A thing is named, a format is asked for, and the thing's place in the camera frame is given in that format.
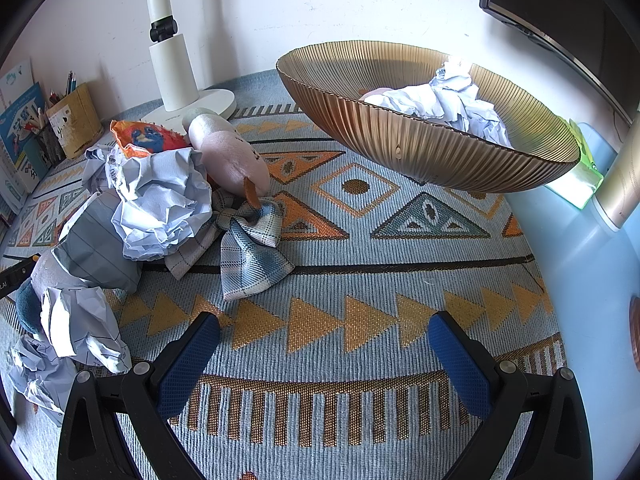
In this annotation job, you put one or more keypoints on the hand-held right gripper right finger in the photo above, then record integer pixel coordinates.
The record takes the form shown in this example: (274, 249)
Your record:
(457, 360)

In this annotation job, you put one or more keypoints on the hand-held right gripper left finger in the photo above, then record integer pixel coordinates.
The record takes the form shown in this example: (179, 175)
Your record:
(187, 360)

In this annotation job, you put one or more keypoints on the paper ball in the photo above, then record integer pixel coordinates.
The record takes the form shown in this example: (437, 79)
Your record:
(160, 205)
(485, 127)
(455, 68)
(82, 330)
(106, 170)
(35, 375)
(95, 252)
(425, 100)

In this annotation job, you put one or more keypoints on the golden ribbed bowl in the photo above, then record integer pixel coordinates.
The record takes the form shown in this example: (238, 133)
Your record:
(425, 150)

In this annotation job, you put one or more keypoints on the black mesh pen holder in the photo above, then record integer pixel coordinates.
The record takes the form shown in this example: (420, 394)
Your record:
(47, 145)

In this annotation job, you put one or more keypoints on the round patterned woven mat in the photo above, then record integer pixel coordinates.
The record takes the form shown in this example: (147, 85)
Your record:
(350, 270)

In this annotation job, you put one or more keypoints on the bunch of pens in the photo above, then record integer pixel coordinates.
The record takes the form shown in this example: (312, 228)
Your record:
(67, 85)
(36, 119)

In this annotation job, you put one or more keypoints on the bamboo cylinder pen holder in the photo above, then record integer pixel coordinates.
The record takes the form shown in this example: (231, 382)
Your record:
(75, 120)

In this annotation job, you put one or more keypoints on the brown round item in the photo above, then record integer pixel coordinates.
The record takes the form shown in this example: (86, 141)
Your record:
(636, 325)

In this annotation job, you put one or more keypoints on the orange snack bag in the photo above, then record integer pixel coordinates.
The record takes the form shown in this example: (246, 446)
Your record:
(145, 137)

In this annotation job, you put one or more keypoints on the plush toy with plaid bow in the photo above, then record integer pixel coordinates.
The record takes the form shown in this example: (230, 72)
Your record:
(235, 160)

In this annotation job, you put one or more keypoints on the green translucent plastic holder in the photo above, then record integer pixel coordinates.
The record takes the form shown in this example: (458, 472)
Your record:
(575, 180)

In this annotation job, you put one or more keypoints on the white desk lamp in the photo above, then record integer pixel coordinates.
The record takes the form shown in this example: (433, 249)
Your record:
(172, 75)

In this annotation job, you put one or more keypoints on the pale pink item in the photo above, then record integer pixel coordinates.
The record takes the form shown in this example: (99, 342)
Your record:
(375, 94)

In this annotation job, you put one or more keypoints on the black computer monitor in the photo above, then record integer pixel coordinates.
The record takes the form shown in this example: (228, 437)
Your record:
(560, 10)

